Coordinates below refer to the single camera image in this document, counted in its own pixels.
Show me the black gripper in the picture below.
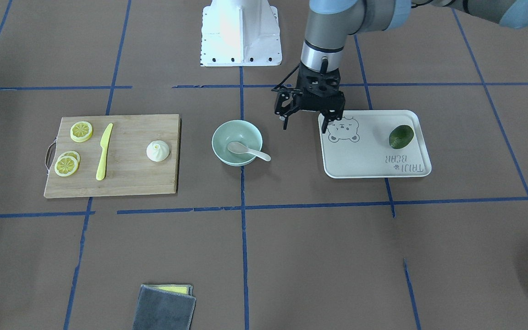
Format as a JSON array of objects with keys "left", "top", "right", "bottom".
[{"left": 282, "top": 64, "right": 345, "bottom": 134}]

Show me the white spoon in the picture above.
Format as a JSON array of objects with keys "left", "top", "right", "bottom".
[{"left": 227, "top": 141, "right": 272, "bottom": 162}]

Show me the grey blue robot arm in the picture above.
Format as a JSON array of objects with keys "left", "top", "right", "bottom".
[{"left": 273, "top": 0, "right": 528, "bottom": 133}]

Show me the light green bowl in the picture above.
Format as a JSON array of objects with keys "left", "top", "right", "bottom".
[{"left": 211, "top": 120, "right": 263, "bottom": 167}]

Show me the white steamed bun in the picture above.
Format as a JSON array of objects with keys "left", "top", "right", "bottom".
[{"left": 145, "top": 140, "right": 171, "bottom": 162}]

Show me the beige bear tray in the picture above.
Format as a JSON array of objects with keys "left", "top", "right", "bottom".
[{"left": 319, "top": 110, "right": 432, "bottom": 178}]

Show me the green avocado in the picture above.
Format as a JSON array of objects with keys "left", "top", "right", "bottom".
[{"left": 388, "top": 125, "right": 415, "bottom": 149}]

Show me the yellow plastic knife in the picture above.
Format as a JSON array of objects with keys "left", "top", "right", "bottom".
[{"left": 95, "top": 123, "right": 113, "bottom": 181}]

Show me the bamboo cutting board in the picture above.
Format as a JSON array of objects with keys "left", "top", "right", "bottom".
[{"left": 44, "top": 114, "right": 182, "bottom": 198}]

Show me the yellow sponge under cloth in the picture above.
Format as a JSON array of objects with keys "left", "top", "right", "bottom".
[{"left": 146, "top": 284, "right": 193, "bottom": 296}]

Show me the lemon slice near knife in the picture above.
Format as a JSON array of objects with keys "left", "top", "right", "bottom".
[{"left": 70, "top": 121, "right": 94, "bottom": 143}]

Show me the upper stacked lemon slice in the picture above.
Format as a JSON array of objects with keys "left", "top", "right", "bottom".
[{"left": 60, "top": 150, "right": 81, "bottom": 163}]

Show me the stacked lemon slice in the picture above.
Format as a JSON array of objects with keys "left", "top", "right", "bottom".
[
  {"left": 60, "top": 150, "right": 81, "bottom": 163},
  {"left": 53, "top": 156, "right": 79, "bottom": 177}
]

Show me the grey folded cloth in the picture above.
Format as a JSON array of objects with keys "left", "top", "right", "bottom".
[{"left": 132, "top": 284, "right": 196, "bottom": 330}]

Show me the lower stacked lemon slice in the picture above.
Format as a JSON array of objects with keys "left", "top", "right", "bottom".
[{"left": 53, "top": 156, "right": 79, "bottom": 177}]

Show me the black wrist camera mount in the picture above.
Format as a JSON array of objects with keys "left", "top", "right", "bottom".
[{"left": 272, "top": 87, "right": 299, "bottom": 121}]

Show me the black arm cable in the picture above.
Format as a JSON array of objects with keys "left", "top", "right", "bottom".
[{"left": 275, "top": 64, "right": 302, "bottom": 90}]

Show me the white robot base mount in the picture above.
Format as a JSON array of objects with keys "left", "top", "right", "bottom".
[{"left": 200, "top": 0, "right": 283, "bottom": 67}]

